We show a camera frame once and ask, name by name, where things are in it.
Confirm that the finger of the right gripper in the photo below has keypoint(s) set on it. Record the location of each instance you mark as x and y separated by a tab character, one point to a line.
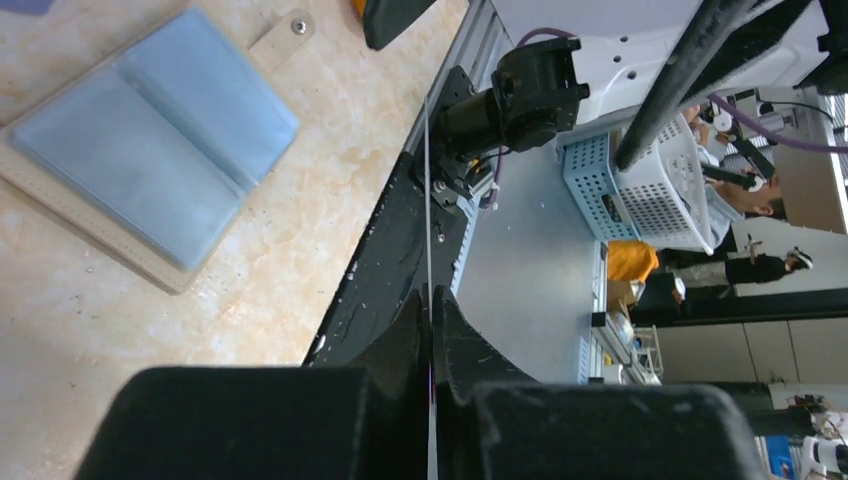
384	20

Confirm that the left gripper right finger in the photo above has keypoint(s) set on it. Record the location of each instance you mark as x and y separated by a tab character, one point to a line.
493	421

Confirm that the beige card holder wallet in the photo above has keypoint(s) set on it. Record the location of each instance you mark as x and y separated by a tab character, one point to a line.
154	151

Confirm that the person in background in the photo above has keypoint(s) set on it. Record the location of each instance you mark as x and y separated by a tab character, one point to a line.
767	201

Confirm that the orange cylindrical object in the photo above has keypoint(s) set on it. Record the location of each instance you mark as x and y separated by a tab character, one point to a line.
359	7

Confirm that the white perforated basket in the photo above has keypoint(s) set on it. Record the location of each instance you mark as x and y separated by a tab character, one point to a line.
660	200

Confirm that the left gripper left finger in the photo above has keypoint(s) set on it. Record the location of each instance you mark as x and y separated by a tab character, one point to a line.
367	419

